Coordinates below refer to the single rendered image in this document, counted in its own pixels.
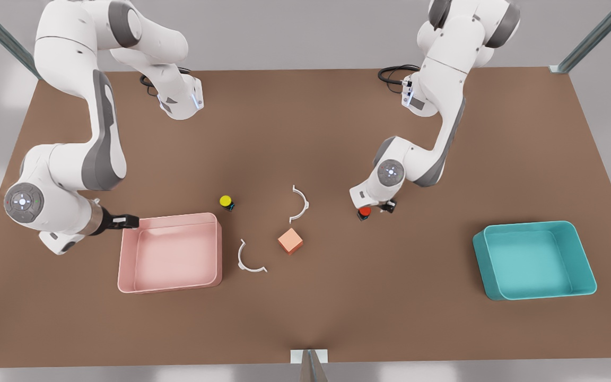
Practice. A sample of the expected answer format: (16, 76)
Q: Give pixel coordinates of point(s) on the yellow push button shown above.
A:
(226, 201)

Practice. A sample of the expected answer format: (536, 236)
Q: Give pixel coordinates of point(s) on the silver frame post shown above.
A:
(594, 36)
(310, 366)
(3, 37)

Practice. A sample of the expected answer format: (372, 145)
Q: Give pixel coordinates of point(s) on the red push button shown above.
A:
(364, 212)

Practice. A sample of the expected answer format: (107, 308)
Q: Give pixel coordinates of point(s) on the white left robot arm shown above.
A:
(446, 79)

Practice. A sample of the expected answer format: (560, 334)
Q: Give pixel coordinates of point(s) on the pink storage box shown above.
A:
(170, 254)

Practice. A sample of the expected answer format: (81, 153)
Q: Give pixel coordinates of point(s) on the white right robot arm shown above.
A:
(67, 63)

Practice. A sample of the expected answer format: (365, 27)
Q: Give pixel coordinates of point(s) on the white curved clip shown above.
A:
(301, 204)
(247, 262)

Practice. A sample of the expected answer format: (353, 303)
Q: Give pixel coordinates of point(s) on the blue storage box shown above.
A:
(533, 260)

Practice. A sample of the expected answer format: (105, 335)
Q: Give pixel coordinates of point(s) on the orange cube block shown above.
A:
(290, 241)

